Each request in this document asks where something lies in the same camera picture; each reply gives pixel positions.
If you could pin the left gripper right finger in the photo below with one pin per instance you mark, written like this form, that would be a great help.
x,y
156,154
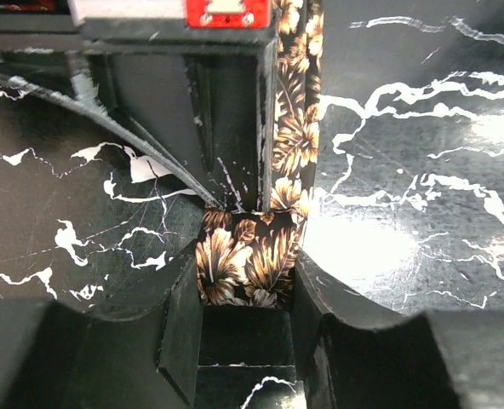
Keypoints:
x,y
351,352

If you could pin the brown floral patterned tie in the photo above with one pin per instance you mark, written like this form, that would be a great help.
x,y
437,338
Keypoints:
x,y
247,258

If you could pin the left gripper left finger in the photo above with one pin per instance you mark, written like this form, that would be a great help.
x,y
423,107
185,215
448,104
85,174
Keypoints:
x,y
137,349

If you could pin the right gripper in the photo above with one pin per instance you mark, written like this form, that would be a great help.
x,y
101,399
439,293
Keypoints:
x,y
205,112

